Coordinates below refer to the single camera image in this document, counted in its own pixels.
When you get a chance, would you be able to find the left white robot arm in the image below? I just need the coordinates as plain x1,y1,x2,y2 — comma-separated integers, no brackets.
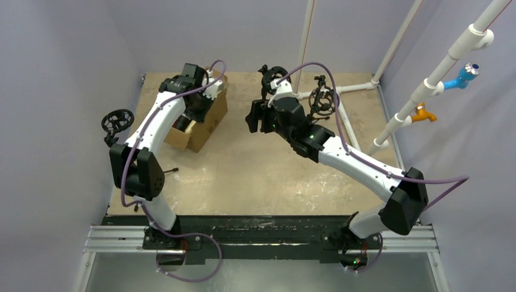
102,63,224,242

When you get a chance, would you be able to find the aluminium rail frame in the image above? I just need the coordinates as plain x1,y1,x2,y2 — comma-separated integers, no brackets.
74,225,450,291

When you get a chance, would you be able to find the cream microphone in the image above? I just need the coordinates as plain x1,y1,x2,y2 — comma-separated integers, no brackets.
184,120,197,134

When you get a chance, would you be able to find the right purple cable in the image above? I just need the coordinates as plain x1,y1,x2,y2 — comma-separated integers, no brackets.
276,61,470,274

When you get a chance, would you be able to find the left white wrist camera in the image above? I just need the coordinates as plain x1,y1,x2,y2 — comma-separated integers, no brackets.
202,69,225,101

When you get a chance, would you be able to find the orange pipe fitting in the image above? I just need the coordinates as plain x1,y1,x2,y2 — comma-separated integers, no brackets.
411,102,437,123

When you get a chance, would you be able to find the tripod shock mount stand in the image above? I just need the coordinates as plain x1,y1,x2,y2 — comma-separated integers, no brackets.
307,75,336,123

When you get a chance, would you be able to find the blue pipe fitting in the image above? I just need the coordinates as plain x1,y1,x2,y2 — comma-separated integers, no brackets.
443,63,481,91

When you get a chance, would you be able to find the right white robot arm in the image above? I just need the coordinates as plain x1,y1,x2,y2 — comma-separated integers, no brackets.
245,97,428,238

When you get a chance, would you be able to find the white PVC pipe frame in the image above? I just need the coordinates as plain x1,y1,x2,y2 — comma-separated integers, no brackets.
305,1,515,165

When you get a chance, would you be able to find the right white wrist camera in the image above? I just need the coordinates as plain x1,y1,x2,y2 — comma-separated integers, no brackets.
267,79,294,108

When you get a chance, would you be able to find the purple cable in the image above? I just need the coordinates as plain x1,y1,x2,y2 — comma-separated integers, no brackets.
120,60,228,283
276,61,470,274

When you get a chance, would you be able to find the round base microphone stand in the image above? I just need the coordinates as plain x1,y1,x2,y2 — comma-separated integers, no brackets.
258,64,288,100

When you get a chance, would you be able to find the black glitter microphone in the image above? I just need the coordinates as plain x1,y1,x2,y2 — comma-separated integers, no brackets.
172,115,192,132

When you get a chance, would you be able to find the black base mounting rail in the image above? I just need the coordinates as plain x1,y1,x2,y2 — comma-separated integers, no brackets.
100,214,422,267

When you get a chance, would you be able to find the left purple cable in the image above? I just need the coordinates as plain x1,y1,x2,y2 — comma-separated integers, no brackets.
120,60,228,283

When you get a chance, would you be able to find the left tripod microphone stand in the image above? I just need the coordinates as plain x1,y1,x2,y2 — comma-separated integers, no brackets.
101,109,166,207

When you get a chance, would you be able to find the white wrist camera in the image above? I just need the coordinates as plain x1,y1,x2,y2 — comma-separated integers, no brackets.
202,69,225,101
267,79,294,108

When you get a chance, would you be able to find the brown cardboard box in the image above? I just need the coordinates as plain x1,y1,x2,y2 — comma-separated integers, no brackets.
164,75,229,153

